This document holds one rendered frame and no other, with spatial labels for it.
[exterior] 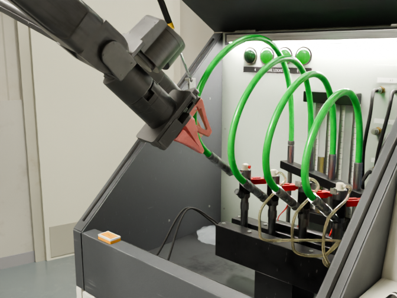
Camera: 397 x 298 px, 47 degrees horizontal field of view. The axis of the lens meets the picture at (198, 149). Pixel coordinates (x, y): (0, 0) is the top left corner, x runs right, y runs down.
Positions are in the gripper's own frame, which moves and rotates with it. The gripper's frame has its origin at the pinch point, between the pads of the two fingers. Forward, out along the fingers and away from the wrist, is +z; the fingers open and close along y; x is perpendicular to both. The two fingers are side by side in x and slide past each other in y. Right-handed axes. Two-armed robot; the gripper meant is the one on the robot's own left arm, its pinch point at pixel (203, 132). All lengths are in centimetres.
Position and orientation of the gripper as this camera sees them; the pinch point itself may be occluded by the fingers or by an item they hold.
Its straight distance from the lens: 95.9
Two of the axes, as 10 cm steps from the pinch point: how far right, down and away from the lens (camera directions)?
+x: -5.1, 7.7, -3.8
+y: -5.5, 0.5, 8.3
